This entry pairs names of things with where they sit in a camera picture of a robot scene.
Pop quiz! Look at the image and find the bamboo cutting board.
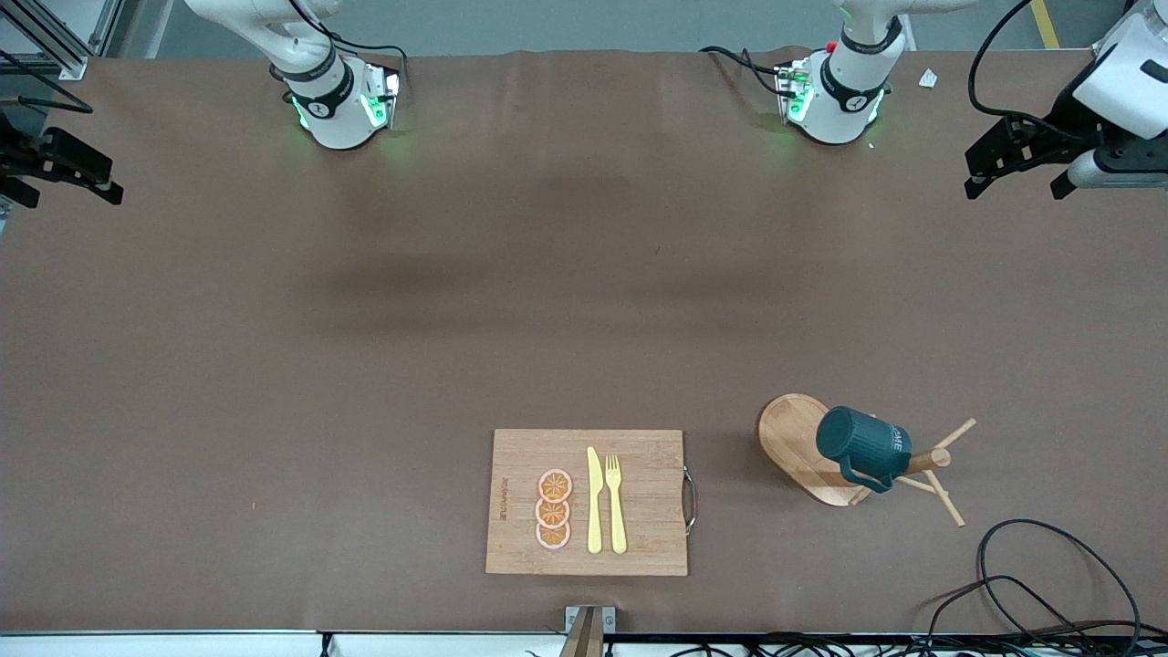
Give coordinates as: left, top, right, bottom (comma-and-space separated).
485, 429, 699, 578

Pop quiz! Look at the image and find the dark green cup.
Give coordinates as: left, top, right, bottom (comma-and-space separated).
815, 406, 913, 495

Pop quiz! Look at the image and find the black base cable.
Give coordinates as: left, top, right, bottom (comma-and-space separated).
287, 0, 409, 92
700, 46, 795, 97

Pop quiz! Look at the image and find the yellow plastic fork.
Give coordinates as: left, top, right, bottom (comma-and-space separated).
605, 454, 629, 555

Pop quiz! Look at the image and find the aluminium frame profile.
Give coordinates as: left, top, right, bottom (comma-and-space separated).
0, 0, 124, 81

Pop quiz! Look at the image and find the black right base cable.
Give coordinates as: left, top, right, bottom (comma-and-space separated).
287, 0, 409, 92

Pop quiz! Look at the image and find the black left base cable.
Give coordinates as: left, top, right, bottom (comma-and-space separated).
700, 46, 795, 97

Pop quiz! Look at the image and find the metal table bracket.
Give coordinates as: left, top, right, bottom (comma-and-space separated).
564, 605, 617, 657

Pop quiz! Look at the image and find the black looped floor cable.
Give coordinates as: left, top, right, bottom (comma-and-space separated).
922, 518, 1143, 653

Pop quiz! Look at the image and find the white table edge rail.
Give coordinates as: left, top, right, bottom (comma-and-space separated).
0, 631, 567, 657

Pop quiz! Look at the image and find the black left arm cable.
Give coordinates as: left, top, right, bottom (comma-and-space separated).
968, 0, 1168, 140

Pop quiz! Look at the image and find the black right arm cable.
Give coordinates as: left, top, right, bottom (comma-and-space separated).
0, 50, 94, 116

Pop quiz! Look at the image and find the yellow plastic knife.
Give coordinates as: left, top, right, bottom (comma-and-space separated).
587, 446, 604, 555

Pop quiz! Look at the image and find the wooden cup rack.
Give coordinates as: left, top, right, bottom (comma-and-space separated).
756, 393, 977, 528

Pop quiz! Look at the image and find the brown table cover sheet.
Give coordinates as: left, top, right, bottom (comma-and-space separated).
0, 46, 1168, 635

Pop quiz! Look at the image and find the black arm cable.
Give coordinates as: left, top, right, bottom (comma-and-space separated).
968, 0, 1168, 140
0, 50, 94, 116

